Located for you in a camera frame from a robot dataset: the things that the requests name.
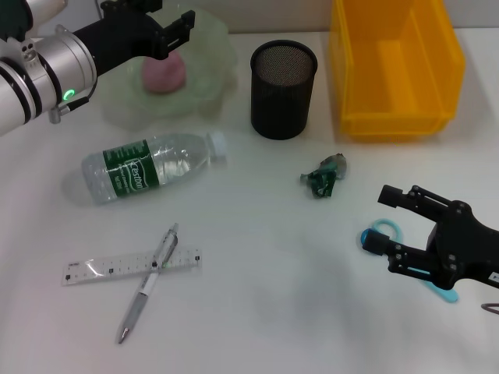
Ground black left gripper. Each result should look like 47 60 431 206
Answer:
72 0 196 77

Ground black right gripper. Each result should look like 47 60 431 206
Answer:
363 184 499 291

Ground pink peach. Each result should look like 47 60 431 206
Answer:
140 52 187 94

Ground green plastic wrapper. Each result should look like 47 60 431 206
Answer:
299 152 350 199

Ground clear green-label water bottle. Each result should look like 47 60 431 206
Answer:
80 131 229 206

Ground pale green fruit plate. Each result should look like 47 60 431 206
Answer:
99 7 239 132

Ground blue scissors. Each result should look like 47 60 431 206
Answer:
357 218 460 304

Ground black mesh pen holder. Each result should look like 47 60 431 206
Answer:
249 39 319 140

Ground clear plastic ruler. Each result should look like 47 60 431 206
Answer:
62 244 204 288

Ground silver white ballpoint pen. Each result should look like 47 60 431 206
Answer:
118 222 180 344

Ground yellow plastic bin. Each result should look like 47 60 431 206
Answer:
327 0 467 143

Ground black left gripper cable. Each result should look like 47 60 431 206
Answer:
49 79 97 125

